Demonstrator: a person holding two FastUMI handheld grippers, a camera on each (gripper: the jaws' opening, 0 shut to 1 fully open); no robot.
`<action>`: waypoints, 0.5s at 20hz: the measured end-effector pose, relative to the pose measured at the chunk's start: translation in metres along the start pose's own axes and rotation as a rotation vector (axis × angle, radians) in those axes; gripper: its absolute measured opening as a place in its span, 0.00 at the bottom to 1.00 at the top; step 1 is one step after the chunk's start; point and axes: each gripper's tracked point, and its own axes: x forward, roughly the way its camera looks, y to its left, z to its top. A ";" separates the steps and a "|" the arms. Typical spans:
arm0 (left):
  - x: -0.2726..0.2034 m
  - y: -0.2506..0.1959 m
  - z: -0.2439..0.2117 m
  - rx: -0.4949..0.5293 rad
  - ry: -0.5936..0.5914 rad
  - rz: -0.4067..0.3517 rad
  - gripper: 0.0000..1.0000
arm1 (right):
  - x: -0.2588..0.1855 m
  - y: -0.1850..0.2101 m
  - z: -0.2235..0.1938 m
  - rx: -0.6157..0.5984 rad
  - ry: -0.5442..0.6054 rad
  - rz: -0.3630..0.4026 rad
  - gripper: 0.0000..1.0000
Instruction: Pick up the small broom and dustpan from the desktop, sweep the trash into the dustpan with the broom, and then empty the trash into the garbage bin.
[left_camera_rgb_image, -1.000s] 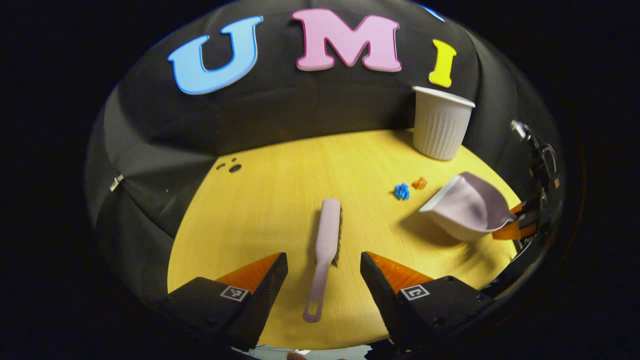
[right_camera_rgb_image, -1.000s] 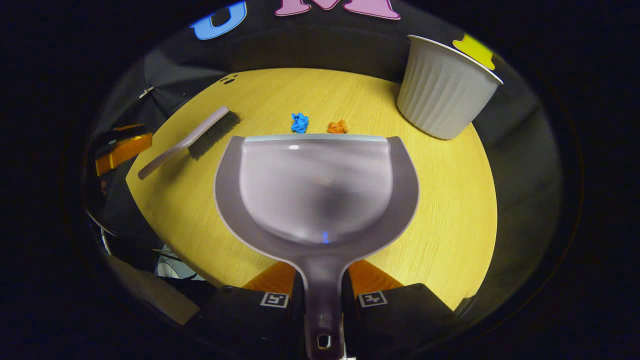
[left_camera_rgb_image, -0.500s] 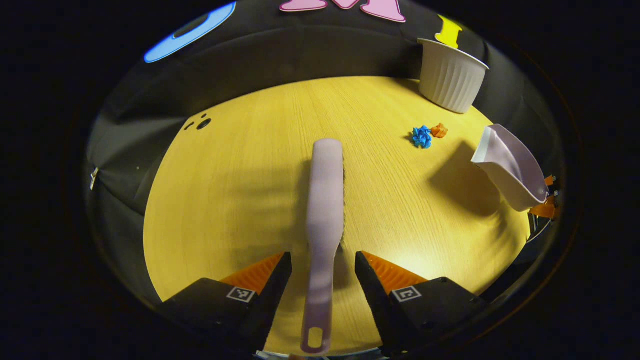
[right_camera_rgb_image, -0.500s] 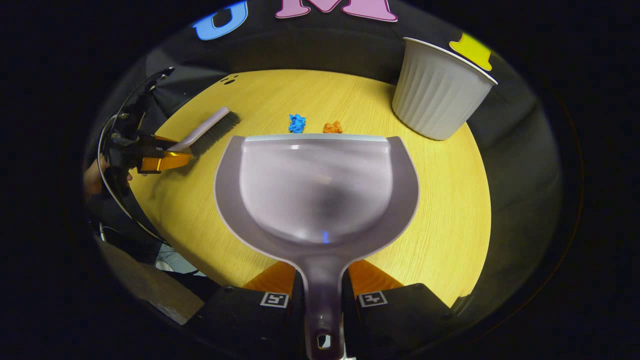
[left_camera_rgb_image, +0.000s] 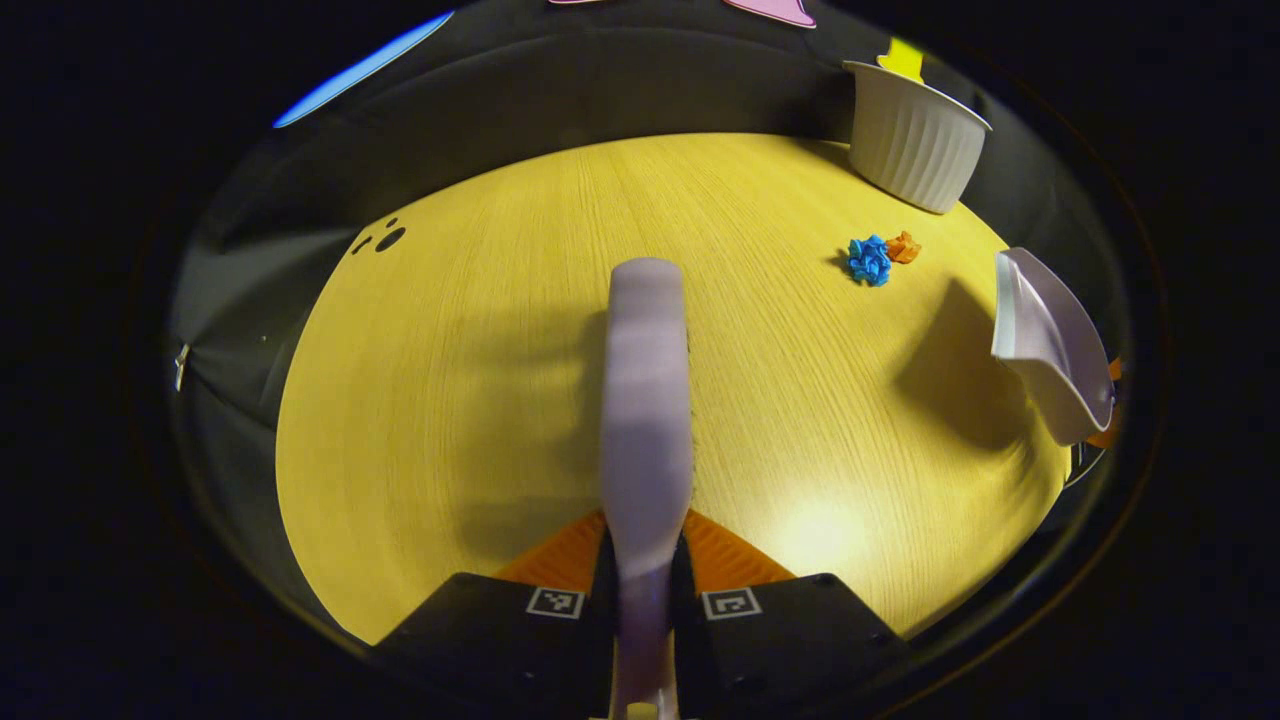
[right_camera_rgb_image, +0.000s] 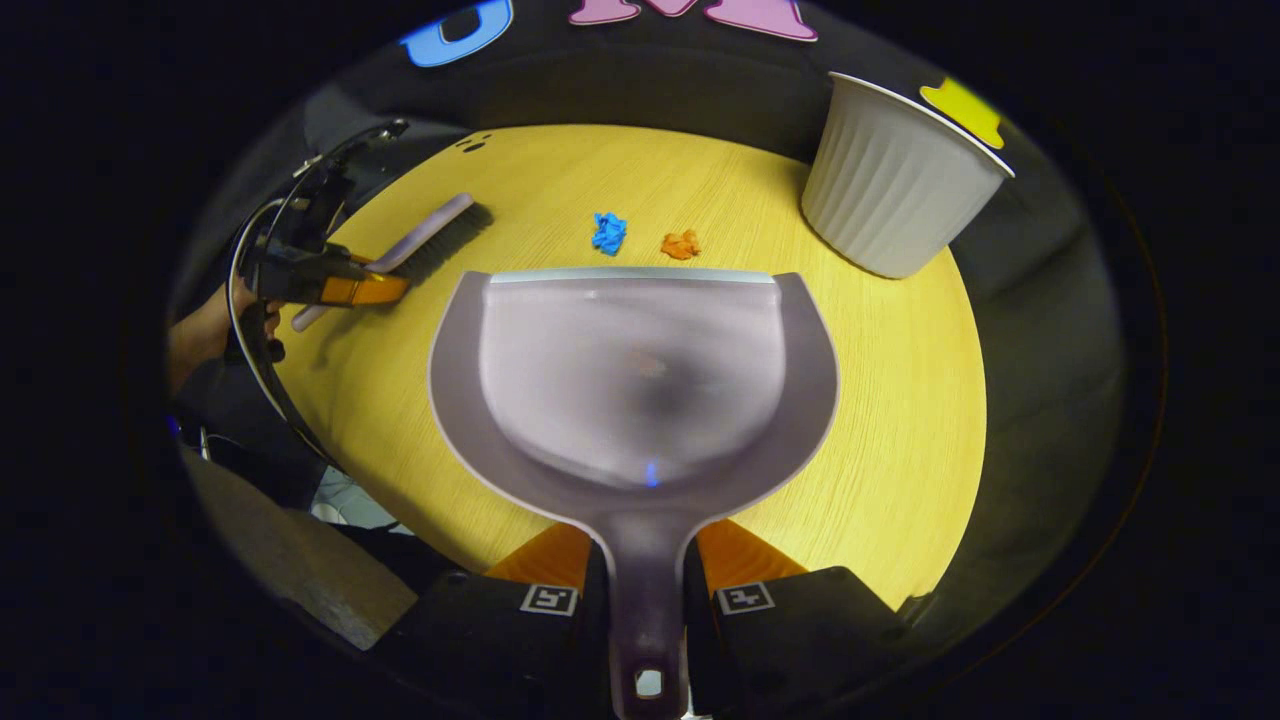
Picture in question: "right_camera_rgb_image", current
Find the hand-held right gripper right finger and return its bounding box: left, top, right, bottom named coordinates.
left=683, top=518, right=916, bottom=716

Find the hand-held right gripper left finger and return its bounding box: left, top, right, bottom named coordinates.
left=385, top=522, right=613, bottom=720

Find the lilac plastic dustpan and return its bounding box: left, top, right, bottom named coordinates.
left=428, top=266, right=841, bottom=720

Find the white ribbed garbage bin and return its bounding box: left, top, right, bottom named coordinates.
left=801, top=71, right=1017, bottom=280

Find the yellow wooden desktop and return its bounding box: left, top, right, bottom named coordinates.
left=275, top=124, right=989, bottom=611

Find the white patterned object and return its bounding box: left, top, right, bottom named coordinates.
left=310, top=465, right=411, bottom=531

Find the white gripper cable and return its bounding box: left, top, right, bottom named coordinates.
left=226, top=118, right=411, bottom=471

